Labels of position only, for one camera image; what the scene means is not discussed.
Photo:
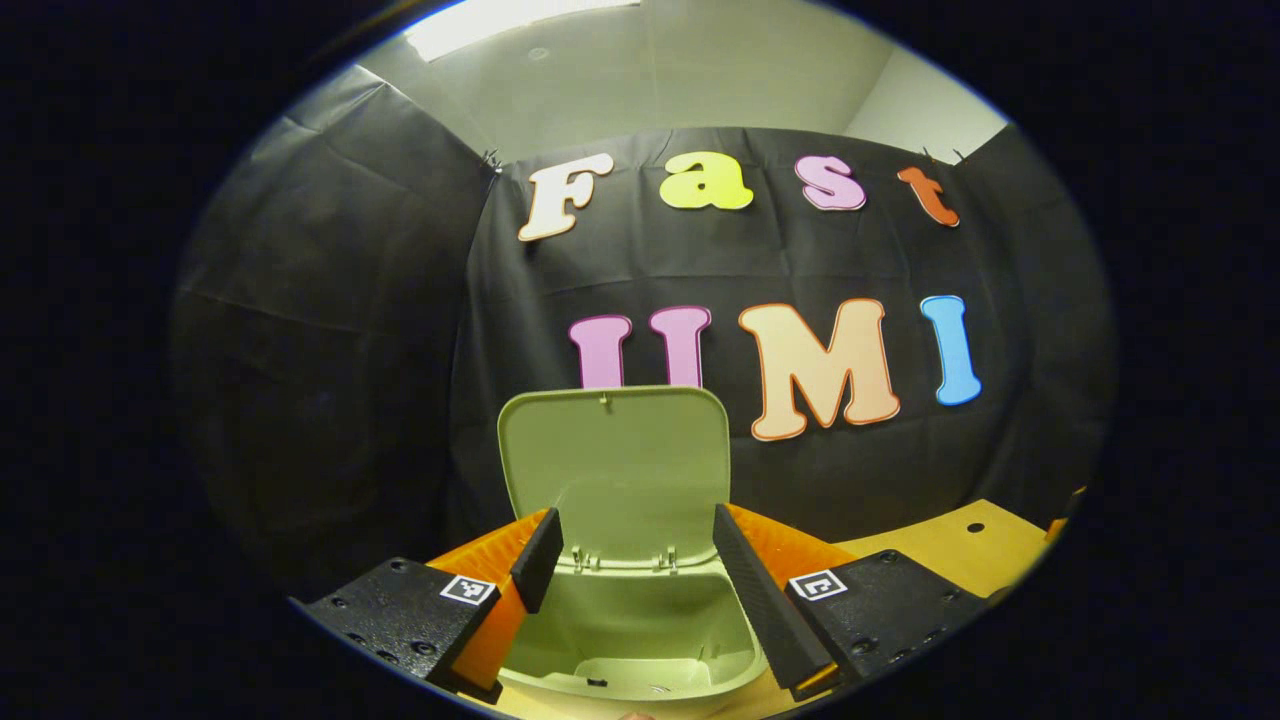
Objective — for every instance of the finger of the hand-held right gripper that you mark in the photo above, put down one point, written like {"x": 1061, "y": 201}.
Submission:
{"x": 1062, "y": 528}

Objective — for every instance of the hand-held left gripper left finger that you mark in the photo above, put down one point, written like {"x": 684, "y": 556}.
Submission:
{"x": 535, "y": 560}

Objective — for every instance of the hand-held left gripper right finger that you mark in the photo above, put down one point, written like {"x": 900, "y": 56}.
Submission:
{"x": 765, "y": 605}

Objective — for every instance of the green desktop garbage bin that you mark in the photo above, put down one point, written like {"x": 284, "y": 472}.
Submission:
{"x": 630, "y": 470}

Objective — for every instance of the wooden desktop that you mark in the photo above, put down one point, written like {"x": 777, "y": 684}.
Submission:
{"x": 950, "y": 545}

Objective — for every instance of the black backdrop cloth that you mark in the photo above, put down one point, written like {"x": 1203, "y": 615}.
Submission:
{"x": 340, "y": 330}

